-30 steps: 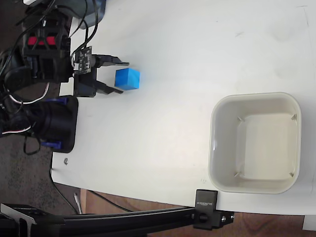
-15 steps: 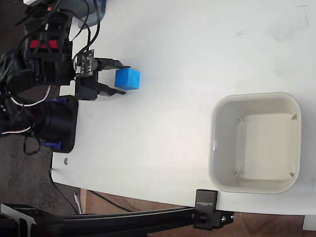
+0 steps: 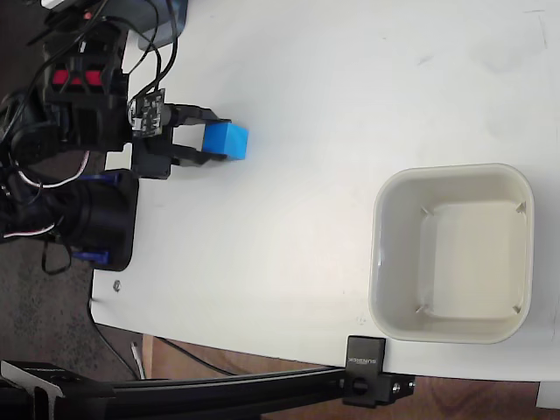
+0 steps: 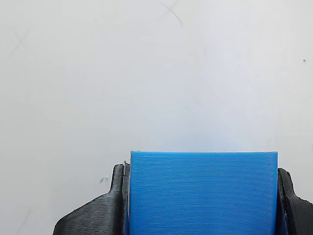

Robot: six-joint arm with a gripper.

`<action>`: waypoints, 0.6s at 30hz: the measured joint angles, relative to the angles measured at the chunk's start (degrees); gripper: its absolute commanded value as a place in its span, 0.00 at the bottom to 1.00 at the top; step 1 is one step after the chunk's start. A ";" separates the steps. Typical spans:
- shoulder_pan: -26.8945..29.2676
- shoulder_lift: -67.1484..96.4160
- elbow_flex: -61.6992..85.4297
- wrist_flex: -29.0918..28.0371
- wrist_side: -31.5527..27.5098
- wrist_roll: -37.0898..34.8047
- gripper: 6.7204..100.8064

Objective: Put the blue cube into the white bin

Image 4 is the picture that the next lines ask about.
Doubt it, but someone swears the blue cube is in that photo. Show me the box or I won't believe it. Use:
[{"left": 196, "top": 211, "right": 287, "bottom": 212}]
[{"left": 127, "top": 150, "right": 288, "bottom": 235}]

